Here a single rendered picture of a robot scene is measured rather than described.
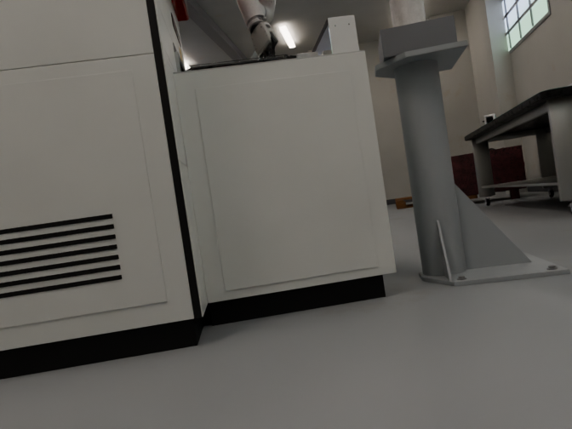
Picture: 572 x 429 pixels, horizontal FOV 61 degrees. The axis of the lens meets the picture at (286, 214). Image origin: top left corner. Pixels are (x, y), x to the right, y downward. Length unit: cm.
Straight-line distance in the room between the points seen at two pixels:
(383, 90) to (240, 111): 1017
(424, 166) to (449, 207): 17
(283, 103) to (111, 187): 60
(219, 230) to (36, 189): 53
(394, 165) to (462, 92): 215
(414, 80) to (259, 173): 69
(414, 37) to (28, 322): 151
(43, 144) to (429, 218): 128
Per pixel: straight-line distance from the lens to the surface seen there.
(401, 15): 196
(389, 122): 1156
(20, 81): 151
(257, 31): 205
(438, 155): 185
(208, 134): 157
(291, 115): 159
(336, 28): 176
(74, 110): 145
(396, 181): 1146
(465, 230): 193
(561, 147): 365
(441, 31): 187
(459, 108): 1086
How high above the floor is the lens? 36
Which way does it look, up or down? 1 degrees down
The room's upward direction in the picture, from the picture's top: 8 degrees counter-clockwise
